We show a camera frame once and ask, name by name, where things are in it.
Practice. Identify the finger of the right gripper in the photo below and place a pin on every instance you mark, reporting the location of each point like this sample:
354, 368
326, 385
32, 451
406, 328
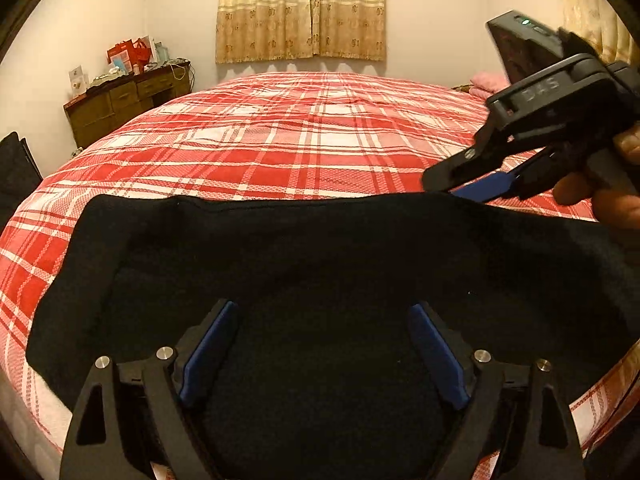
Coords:
549, 169
490, 148

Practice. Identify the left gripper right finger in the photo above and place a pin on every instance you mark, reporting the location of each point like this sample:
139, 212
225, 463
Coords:
516, 411

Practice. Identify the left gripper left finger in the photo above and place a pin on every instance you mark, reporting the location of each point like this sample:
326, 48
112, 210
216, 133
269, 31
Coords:
129, 416

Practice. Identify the black pants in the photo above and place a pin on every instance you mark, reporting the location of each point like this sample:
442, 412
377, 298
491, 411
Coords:
322, 380

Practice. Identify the pink folded blanket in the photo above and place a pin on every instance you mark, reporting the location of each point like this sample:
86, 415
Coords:
483, 85

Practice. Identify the beige side curtain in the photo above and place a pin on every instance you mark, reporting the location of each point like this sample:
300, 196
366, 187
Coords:
597, 23

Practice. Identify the red plaid bed sheet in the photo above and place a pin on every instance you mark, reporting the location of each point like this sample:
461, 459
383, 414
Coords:
274, 135

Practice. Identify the beige patterned window curtain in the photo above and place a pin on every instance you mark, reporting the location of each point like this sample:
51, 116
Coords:
249, 31

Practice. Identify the dark wooden desk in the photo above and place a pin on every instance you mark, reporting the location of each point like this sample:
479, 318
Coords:
104, 108

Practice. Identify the white greeting card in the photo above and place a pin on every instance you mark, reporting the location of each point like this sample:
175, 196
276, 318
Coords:
78, 81

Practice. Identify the red gift bag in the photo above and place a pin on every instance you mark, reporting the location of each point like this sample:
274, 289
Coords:
133, 56

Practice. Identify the black bag by wall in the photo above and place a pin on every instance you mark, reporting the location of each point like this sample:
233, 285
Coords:
19, 176

